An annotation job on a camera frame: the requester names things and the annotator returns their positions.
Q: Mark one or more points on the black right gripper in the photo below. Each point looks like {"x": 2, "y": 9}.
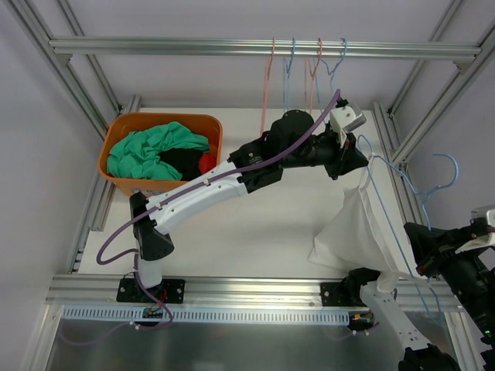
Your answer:
{"x": 431, "y": 252}

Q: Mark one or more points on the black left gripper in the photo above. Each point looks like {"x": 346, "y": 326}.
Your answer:
{"x": 344, "y": 157}

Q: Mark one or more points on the white tank top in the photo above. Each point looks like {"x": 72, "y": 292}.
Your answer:
{"x": 367, "y": 231}

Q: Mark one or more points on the blue hanger with green top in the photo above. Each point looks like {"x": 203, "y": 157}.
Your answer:
{"x": 331, "y": 72}

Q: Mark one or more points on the pink hanger with black top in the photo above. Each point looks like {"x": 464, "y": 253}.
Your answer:
{"x": 310, "y": 72}

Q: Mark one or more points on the pink wire hanger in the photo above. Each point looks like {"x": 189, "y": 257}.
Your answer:
{"x": 268, "y": 66}

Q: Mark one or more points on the red tank top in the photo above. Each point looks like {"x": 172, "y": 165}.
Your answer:
{"x": 206, "y": 163}

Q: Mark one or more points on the black tank top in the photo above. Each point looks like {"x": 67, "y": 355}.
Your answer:
{"x": 186, "y": 161}

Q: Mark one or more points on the green tank top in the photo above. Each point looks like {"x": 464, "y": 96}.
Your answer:
{"x": 136, "y": 156}

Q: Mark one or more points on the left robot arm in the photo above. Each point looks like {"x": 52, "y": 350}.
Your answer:
{"x": 289, "y": 143}

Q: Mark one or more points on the orange plastic bin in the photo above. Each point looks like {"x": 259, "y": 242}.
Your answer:
{"x": 202, "y": 124}

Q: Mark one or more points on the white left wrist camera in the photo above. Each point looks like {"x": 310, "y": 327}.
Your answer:
{"x": 345, "y": 120}

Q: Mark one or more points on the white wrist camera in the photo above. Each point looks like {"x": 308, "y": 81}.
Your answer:
{"x": 482, "y": 226}
{"x": 345, "y": 120}

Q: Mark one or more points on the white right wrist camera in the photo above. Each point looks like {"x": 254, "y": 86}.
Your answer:
{"x": 482, "y": 226}

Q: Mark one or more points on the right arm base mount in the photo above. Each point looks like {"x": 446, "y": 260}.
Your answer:
{"x": 340, "y": 294}

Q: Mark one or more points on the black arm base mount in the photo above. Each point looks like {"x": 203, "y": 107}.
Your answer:
{"x": 170, "y": 290}

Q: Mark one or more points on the aluminium hanging rail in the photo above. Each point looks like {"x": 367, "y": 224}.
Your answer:
{"x": 123, "y": 45}

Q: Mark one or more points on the white slotted cable duct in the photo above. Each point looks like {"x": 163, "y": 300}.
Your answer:
{"x": 207, "y": 315}

